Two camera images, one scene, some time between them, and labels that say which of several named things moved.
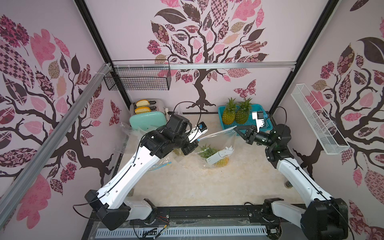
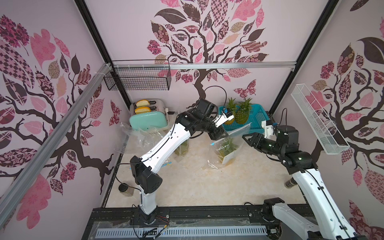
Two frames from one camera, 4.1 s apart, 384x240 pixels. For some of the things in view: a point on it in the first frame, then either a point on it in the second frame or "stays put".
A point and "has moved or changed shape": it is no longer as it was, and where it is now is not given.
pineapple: [228, 114] stays put
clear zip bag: [129, 136] stays put
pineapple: [242, 112] stays put
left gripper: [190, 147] to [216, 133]
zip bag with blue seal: [161, 163] stays put
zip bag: [217, 148] has moved or changed shape
